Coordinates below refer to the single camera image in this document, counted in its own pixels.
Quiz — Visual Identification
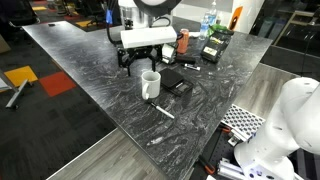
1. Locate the black rectangular block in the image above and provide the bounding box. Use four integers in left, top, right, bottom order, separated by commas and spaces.
175, 54, 197, 65

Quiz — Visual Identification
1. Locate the white robot body foreground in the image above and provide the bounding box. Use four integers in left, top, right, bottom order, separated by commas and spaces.
189, 123, 320, 180

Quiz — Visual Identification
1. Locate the orange and black sign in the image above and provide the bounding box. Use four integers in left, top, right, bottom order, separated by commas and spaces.
229, 5, 244, 31

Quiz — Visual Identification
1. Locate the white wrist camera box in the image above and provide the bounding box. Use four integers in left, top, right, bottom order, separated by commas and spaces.
119, 25, 178, 50

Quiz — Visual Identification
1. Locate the orange clamp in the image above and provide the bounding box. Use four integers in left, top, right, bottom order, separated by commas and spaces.
219, 125, 233, 135
198, 154, 217, 176

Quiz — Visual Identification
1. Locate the aluminium extrusion bar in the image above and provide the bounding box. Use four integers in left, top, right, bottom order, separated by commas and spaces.
228, 128, 258, 148
216, 158, 248, 180

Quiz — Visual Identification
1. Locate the clear plastic water bottle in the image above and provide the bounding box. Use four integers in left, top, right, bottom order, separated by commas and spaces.
199, 0, 218, 41

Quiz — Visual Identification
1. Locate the white ceramic mug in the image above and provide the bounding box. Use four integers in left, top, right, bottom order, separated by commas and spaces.
141, 70, 162, 101

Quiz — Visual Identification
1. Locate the black label printer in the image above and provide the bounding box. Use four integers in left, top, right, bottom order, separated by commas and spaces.
161, 43, 178, 65

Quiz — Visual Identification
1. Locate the perforated white black panel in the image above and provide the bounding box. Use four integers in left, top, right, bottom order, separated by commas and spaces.
220, 103, 268, 141

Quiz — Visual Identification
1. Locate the short black white marker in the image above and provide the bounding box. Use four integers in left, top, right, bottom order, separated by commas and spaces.
183, 63, 202, 72

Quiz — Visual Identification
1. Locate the black digital scale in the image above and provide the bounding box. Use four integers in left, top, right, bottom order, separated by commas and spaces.
159, 67, 195, 98

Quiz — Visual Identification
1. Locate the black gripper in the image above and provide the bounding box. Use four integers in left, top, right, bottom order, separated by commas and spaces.
116, 46, 165, 77

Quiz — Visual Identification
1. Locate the black coffee bag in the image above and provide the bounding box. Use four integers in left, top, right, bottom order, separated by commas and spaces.
200, 28, 235, 64

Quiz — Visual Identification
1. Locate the grey metal frame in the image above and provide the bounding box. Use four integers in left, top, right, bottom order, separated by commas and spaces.
0, 69, 30, 111

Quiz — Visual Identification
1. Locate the wooden shelf frame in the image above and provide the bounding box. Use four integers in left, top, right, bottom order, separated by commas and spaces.
273, 9, 320, 48

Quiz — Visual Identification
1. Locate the black and white marker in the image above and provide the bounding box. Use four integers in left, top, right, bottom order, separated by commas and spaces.
148, 101, 176, 120

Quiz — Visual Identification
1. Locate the black office chair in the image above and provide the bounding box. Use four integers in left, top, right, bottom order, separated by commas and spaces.
0, 0, 41, 28

